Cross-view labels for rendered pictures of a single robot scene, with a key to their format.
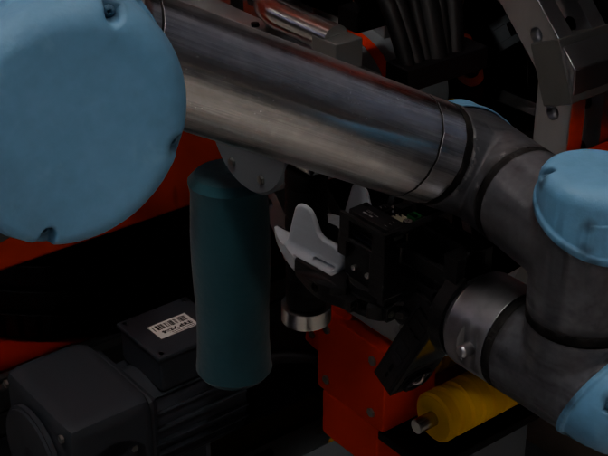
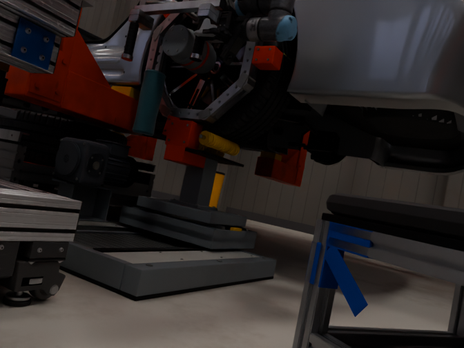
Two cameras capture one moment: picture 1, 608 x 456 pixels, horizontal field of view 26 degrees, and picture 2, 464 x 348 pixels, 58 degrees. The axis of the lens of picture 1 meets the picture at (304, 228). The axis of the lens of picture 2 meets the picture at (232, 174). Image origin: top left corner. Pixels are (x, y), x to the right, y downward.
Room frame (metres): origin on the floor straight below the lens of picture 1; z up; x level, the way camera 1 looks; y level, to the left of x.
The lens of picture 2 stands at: (-0.46, 0.32, 0.31)
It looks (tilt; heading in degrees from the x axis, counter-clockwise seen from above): 3 degrees up; 339
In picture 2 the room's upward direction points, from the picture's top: 12 degrees clockwise
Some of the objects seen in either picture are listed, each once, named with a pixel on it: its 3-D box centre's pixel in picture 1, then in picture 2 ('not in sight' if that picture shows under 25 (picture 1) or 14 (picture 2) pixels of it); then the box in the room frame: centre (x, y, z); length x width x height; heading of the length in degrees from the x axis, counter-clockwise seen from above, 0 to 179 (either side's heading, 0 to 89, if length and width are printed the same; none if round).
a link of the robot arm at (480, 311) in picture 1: (491, 327); (255, 29); (0.80, -0.14, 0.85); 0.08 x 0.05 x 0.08; 128
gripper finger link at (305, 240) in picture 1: (305, 234); (205, 26); (0.93, 0.00, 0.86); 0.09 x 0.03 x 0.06; 47
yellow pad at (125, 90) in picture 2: not in sight; (130, 94); (1.74, 0.12, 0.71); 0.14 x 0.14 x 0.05; 38
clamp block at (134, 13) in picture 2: not in sight; (141, 19); (1.26, 0.18, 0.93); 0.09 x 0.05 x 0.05; 128
